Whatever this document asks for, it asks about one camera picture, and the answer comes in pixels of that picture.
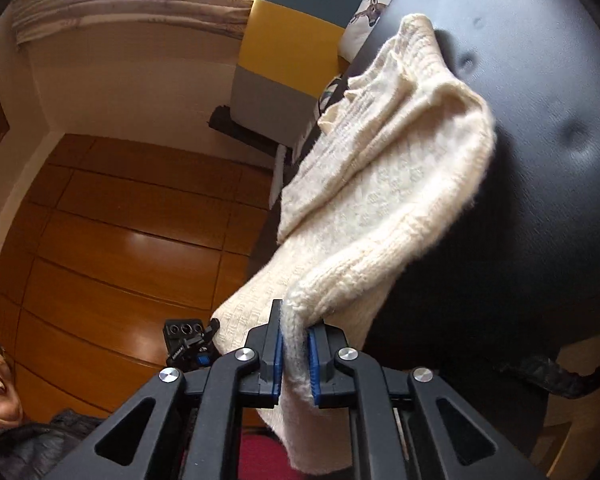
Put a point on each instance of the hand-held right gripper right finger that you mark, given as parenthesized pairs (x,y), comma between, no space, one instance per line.
(314,365)

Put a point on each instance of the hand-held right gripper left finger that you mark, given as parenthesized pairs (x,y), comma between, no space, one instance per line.
(278,355)

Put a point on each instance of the cream knit sweater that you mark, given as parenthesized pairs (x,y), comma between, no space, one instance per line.
(380,185)

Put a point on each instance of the red cloth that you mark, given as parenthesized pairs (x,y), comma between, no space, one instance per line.
(252,455)

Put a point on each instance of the dark puffer jacket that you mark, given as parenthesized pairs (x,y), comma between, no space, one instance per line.
(35,450)

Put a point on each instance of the blue yellow grey upholstered panel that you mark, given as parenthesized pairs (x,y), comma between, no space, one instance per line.
(290,35)

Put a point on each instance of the white patterned curtain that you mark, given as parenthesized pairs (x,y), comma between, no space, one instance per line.
(130,15)

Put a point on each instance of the deer print pillow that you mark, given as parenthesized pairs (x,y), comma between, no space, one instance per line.
(370,5)

